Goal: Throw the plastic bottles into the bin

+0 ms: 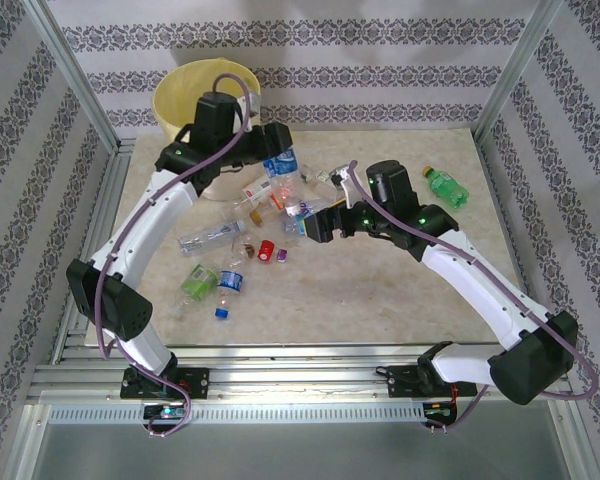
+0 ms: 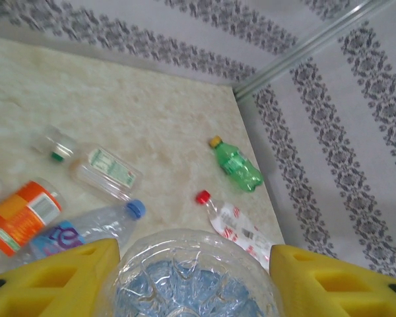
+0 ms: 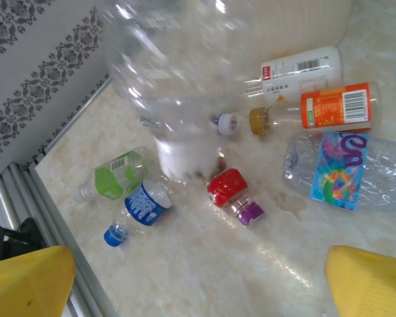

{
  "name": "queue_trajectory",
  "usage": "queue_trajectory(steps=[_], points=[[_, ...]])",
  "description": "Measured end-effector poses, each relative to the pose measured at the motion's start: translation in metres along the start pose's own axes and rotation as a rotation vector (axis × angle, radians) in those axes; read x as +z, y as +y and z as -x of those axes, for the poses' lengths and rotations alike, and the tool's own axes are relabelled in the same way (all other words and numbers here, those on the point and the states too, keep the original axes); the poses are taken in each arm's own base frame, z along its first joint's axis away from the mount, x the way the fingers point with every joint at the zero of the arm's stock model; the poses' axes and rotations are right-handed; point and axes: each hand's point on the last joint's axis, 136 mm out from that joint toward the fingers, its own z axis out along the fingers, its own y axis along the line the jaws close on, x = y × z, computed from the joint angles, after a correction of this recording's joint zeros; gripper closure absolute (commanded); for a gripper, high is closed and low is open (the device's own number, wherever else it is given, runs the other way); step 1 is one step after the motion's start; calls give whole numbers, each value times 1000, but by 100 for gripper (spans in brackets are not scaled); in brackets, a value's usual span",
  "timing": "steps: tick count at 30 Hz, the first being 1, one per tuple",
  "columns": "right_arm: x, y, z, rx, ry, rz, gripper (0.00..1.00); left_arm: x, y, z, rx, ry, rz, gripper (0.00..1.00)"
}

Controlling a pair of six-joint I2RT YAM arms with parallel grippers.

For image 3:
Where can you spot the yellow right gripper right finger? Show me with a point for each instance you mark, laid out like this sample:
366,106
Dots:
373,290

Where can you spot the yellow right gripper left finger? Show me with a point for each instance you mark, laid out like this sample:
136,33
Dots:
26,287

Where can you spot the green label clear bottle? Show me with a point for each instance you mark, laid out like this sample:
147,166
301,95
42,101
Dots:
109,178

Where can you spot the blue label bottle blue cap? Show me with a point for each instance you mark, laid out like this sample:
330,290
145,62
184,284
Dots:
145,204

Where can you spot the red label bottle purple cap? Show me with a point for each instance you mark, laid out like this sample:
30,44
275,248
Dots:
227,186

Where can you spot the orange label bottle brown cap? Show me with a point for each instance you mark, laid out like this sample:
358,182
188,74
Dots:
333,109

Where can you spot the slim clear bottle white cap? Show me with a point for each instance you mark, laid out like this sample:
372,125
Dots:
227,123

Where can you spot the unlabelled clear bottle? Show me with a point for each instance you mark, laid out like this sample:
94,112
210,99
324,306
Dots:
158,82

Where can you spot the white label clear bottle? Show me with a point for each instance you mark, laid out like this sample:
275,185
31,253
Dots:
300,76

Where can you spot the aluminium front rail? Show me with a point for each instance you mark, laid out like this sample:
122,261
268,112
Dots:
43,198

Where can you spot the aluminium side rail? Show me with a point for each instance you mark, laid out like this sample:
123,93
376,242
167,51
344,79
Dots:
71,117

